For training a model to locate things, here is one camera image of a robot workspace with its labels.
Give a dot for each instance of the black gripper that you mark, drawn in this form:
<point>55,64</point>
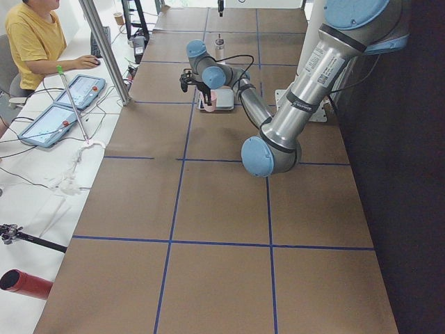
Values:
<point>204,90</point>

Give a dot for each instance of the pink paper cup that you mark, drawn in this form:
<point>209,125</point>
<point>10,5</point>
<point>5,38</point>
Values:
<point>209,101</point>

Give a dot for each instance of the clear glass sauce bottle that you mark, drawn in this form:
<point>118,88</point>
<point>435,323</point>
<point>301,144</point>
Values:
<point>219,47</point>

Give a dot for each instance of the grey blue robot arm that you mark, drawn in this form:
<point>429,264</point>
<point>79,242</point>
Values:
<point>348,29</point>

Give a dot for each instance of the silver digital kitchen scale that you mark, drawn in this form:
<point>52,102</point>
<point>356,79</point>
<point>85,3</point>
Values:
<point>221,100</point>

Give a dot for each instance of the far blue teach pendant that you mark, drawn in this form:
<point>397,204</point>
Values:
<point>85,89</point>

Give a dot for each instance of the blue teach pendant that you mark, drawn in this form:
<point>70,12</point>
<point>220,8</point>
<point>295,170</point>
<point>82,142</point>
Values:
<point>49,127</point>
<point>85,89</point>

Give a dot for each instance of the thin metal rod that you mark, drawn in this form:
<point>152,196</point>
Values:
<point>78,117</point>

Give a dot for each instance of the near blue teach pendant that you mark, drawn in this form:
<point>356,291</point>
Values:
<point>49,127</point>

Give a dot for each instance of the person in yellow shirt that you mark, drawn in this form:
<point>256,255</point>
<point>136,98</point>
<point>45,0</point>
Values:
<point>36,42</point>

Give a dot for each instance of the black tripod leg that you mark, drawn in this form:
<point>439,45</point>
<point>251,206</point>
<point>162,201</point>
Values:
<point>12,232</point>

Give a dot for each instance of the red cylinder tube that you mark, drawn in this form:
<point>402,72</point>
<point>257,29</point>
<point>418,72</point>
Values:
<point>23,283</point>

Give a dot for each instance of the aluminium frame post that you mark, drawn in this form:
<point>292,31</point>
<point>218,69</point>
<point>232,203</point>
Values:
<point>97,15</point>

